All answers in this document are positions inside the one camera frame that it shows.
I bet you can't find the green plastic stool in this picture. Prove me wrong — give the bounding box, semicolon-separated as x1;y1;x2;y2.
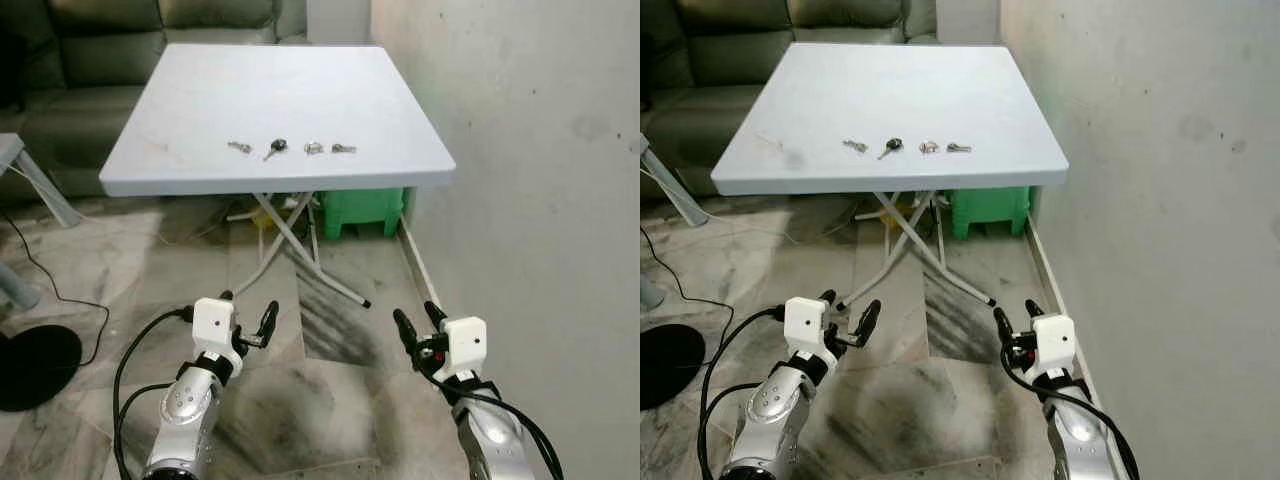
319;187;407;242
949;186;1032;241

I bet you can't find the black round stand base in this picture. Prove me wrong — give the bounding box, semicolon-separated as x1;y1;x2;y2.
0;324;84;413
640;322;707;412

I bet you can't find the grey table with leg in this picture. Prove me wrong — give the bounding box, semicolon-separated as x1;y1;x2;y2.
640;133;712;227
0;133;82;230

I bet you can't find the white folding table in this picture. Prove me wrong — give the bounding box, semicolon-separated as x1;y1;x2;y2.
100;43;458;309
711;43;1070;309

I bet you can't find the dark green leather sofa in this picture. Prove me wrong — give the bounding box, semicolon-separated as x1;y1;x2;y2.
640;0;941;197
0;0;308;198

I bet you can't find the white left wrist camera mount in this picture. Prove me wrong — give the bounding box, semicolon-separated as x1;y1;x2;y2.
784;297;837;365
191;297;246;365

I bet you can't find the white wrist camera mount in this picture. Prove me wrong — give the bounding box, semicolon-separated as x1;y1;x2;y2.
784;297;837;365
191;297;246;365
1031;313;1077;380
440;316;489;382

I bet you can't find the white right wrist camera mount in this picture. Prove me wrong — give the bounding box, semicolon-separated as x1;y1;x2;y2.
440;316;489;382
1031;313;1077;380

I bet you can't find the white wall skirting strip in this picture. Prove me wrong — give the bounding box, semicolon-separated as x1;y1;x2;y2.
1027;218;1103;406
399;222;447;312

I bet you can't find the thin black floor cable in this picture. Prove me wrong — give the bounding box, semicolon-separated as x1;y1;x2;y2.
0;208;110;368
640;224;703;307

